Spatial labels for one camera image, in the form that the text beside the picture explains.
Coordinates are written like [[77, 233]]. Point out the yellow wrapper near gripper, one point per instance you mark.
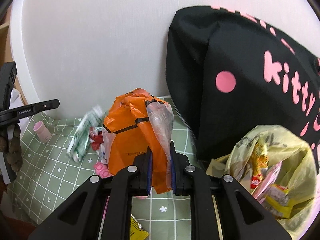
[[136, 230]]

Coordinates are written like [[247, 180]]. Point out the orange plastic bag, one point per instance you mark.
[[141, 122]]

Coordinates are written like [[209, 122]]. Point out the pink cylindrical bottle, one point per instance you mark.
[[42, 132]]

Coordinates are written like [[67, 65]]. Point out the green white milk carton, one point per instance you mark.
[[80, 141]]

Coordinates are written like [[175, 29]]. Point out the black Hello Kitty pillow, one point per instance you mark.
[[228, 72]]

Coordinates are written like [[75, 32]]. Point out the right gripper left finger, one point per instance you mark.
[[100, 208]]

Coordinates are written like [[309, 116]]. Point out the pink pig plush toy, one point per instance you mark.
[[102, 170]]

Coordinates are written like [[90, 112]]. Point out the red white snack wrapper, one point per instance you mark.
[[96, 137]]

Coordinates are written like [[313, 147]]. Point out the green checked bed sheet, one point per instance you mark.
[[47, 177]]

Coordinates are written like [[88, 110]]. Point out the pink white snack wrapper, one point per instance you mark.
[[102, 154]]

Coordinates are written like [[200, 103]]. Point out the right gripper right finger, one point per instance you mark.
[[221, 208]]

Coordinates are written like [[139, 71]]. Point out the yellow plastic trash bag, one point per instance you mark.
[[279, 170]]

